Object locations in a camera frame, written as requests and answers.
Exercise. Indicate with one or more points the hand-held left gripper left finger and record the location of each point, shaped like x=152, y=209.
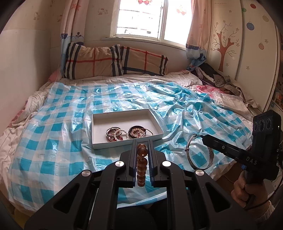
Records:
x=134, y=159

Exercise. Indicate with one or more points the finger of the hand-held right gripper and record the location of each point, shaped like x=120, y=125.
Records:
x=221, y=147

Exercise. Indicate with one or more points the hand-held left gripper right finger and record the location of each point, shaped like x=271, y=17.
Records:
x=151, y=163

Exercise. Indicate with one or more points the wide patterned silver bangle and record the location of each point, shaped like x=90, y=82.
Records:
x=210, y=154

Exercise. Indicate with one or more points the thin silver bangle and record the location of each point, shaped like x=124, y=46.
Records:
x=107, y=132

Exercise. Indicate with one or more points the white shallow box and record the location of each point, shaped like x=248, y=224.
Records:
x=119, y=119

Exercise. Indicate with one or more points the person's right forearm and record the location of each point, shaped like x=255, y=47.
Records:
x=267, y=217

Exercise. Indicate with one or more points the person's right hand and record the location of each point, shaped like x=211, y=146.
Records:
x=243, y=193

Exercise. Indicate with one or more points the pink plastic bag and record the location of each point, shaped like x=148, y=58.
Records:
x=207, y=90

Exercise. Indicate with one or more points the pile of clothes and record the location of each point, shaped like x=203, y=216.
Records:
x=221, y=79

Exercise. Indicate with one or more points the blue checkered plastic sheet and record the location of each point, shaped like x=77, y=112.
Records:
x=55, y=132

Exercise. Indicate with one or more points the wardrobe with tree decal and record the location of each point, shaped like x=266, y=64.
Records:
x=243, y=55

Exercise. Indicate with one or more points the plaid pillow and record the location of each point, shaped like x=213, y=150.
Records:
x=143, y=59
x=88, y=59

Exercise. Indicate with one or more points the pink cloth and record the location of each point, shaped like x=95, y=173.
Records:
x=55, y=76

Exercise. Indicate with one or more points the printed curtain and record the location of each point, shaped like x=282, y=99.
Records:
x=199, y=26
x=73, y=22

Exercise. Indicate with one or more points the window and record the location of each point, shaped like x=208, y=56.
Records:
x=141, y=20

